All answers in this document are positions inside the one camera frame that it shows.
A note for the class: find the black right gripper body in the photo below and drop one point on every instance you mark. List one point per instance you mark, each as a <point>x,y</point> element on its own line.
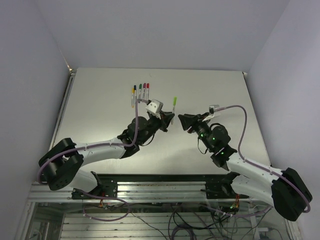
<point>201,123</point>

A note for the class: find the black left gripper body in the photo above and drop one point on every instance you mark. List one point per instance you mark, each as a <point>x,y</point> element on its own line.
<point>158,123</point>

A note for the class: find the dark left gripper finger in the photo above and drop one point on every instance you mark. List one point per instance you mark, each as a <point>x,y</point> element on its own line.
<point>167,126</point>
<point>168,116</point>

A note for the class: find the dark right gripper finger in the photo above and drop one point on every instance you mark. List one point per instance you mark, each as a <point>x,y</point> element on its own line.
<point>188,117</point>
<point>187,123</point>

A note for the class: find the white pen orange end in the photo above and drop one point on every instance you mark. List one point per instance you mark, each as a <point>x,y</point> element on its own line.
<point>173,111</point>

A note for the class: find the white pen red end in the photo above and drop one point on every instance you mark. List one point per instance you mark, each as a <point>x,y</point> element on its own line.
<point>147,94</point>

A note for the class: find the white pen green end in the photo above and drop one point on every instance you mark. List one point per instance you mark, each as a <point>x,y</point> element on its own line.
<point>139,93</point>

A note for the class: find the white pen blue end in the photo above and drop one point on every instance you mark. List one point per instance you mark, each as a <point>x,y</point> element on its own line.
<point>135,97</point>

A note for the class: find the white pen yellow end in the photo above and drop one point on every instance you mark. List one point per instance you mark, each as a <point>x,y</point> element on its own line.
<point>132,100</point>

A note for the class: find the light green pen cap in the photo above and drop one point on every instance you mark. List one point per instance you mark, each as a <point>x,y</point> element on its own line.
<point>174,101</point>

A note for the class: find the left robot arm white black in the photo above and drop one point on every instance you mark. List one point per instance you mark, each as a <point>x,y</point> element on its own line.
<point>61,166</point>

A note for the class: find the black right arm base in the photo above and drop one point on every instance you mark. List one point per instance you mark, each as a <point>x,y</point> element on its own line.
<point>218,186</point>

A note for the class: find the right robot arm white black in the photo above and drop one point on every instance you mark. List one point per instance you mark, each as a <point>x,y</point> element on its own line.
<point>283,190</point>

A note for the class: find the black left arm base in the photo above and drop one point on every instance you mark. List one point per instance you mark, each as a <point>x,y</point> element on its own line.
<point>95,191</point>

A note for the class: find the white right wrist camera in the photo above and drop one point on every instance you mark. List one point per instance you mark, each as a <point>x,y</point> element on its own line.
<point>212,112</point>

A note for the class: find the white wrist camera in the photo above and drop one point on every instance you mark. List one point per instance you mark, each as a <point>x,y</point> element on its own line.
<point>154,107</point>
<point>212,112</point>

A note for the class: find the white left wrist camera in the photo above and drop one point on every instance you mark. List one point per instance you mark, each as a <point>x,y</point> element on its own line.
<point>154,107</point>

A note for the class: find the aluminium frame rail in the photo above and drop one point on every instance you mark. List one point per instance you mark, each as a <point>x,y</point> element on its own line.
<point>135,192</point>

